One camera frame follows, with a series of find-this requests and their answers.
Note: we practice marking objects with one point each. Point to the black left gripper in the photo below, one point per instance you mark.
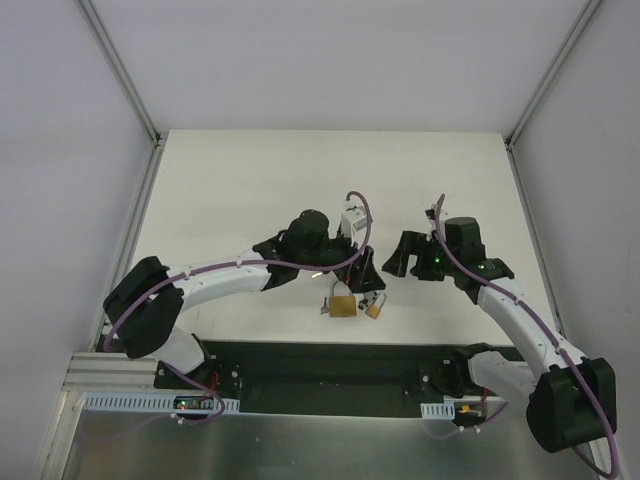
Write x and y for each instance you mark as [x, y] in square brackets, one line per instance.
[357, 265]

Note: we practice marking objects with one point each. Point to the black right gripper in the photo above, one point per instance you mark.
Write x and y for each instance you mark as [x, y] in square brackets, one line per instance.
[413, 255]

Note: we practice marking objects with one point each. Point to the small brass padlock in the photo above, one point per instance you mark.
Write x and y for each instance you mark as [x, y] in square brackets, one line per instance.
[375, 305]

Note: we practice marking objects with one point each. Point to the large brass padlock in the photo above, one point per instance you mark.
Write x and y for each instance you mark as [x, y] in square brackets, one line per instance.
[341, 301]

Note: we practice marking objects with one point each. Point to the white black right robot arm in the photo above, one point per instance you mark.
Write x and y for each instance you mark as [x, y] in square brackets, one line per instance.
[567, 398]

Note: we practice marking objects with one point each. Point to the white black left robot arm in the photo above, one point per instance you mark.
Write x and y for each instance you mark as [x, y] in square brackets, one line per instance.
[144, 307]

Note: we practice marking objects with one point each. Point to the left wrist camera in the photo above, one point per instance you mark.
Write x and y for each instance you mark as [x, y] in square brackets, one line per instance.
[353, 223]

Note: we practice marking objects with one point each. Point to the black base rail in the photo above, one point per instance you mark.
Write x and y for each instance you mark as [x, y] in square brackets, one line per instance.
[356, 380]

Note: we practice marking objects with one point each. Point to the right white cable duct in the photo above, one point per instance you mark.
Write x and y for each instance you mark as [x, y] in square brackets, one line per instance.
[438, 411]

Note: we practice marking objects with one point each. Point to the white cable duct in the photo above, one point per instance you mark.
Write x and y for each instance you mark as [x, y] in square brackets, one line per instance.
[159, 403]
[438, 411]

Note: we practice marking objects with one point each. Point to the right aluminium frame post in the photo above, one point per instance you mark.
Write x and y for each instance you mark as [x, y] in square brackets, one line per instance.
[575, 33]

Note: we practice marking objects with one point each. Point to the aluminium frame post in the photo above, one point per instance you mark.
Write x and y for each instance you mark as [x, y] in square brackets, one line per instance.
[575, 33]
[110, 52]

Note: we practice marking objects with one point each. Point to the left white cable duct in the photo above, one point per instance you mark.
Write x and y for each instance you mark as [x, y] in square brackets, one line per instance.
[159, 403]

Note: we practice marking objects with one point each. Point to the left aluminium frame post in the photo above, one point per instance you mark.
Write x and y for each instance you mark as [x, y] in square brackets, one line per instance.
[110, 52]

